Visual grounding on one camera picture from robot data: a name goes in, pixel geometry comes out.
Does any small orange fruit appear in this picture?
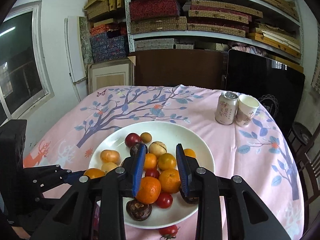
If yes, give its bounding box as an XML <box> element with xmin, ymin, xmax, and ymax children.
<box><xmin>84</xmin><ymin>168</ymin><xmax>105</xmax><ymax>179</ymax></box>

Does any small pale yellow fruit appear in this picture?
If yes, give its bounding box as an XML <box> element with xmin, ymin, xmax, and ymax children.
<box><xmin>101</xmin><ymin>162</ymin><xmax>118</xmax><ymax>174</ymax></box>

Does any dark brown central chestnut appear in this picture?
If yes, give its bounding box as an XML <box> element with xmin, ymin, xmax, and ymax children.
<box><xmin>179</xmin><ymin>185</ymin><xmax>199</xmax><ymax>205</ymax></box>

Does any dark brown water chestnut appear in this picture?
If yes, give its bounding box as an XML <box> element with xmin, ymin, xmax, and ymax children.
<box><xmin>126</xmin><ymin>199</ymin><xmax>152</xmax><ymax>222</ymax></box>

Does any dark round chestnut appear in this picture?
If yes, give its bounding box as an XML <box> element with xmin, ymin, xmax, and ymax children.
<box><xmin>130</xmin><ymin>142</ymin><xmax>140</xmax><ymax>156</ymax></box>

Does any dark red plum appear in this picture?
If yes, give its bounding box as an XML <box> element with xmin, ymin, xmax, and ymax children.
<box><xmin>125</xmin><ymin>133</ymin><xmax>142</xmax><ymax>148</ymax></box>

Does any red tomato with stem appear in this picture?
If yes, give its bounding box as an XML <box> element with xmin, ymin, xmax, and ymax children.
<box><xmin>159</xmin><ymin>225</ymin><xmax>179</xmax><ymax>240</ymax></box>

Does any large orange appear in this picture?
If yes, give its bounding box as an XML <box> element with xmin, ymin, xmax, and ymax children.
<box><xmin>159</xmin><ymin>168</ymin><xmax>181</xmax><ymax>194</ymax></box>
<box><xmin>136</xmin><ymin>177</ymin><xmax>162</xmax><ymax>204</ymax></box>

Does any small orange mandarin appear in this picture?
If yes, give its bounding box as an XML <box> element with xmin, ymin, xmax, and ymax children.
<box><xmin>143</xmin><ymin>153</ymin><xmax>157</xmax><ymax>171</ymax></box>

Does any small red tomato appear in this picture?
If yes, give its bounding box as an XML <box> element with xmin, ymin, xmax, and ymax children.
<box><xmin>155</xmin><ymin>192</ymin><xmax>173</xmax><ymax>209</ymax></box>

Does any tiny kumquat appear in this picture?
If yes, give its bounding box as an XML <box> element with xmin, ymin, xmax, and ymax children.
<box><xmin>140</xmin><ymin>132</ymin><xmax>152</xmax><ymax>144</ymax></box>

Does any pale yellow round fruit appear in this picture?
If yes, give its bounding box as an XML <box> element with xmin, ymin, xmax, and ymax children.
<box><xmin>149</xmin><ymin>141</ymin><xmax>167</xmax><ymax>158</ymax></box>

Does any yellow green-stemmed citrus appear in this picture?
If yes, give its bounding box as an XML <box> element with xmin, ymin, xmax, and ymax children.
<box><xmin>158</xmin><ymin>153</ymin><xmax>176</xmax><ymax>171</ymax></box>

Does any person's left hand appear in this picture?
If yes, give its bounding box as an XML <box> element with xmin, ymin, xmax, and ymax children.
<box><xmin>8</xmin><ymin>226</ymin><xmax>30</xmax><ymax>239</ymax></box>

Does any pink deer print tablecloth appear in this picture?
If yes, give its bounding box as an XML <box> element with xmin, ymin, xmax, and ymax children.
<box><xmin>23</xmin><ymin>85</ymin><xmax>304</xmax><ymax>239</ymax></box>

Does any dark wooden chair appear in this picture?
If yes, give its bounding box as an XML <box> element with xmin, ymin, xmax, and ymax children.
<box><xmin>287</xmin><ymin>121</ymin><xmax>320</xmax><ymax>205</ymax></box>

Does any white oval plate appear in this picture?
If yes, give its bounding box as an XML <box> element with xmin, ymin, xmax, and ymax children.
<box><xmin>89</xmin><ymin>121</ymin><xmax>215</xmax><ymax>229</ymax></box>

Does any pink beverage can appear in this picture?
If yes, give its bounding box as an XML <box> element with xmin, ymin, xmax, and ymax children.
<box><xmin>215</xmin><ymin>91</ymin><xmax>238</xmax><ymax>125</ymax></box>

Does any white paper cup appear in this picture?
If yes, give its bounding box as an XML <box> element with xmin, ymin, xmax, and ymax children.
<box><xmin>235</xmin><ymin>94</ymin><xmax>260</xmax><ymax>127</ymax></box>

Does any framed picture cardboard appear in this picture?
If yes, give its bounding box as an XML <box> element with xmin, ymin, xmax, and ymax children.
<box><xmin>88</xmin><ymin>56</ymin><xmax>136</xmax><ymax>94</ymax></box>

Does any white leaning board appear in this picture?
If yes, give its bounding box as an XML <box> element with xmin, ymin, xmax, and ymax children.
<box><xmin>65</xmin><ymin>16</ymin><xmax>86</xmax><ymax>83</ymax></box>

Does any black panel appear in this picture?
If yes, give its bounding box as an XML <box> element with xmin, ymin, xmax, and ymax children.
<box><xmin>226</xmin><ymin>49</ymin><xmax>305</xmax><ymax>135</ymax></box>

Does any blue patterned box stack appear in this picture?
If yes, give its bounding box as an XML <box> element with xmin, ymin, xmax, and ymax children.
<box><xmin>90</xmin><ymin>23</ymin><xmax>129</xmax><ymax>63</ymax></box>

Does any dark brown wooden board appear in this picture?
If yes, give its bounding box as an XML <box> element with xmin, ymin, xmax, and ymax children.
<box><xmin>130</xmin><ymin>49</ymin><xmax>227</xmax><ymax>89</ymax></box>

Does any white metal shelf unit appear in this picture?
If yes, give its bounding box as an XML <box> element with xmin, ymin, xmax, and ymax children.
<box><xmin>125</xmin><ymin>0</ymin><xmax>302</xmax><ymax>63</ymax></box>

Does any window with white frame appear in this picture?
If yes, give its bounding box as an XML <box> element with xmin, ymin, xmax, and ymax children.
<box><xmin>1</xmin><ymin>1</ymin><xmax>54</xmax><ymax>123</ymax></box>

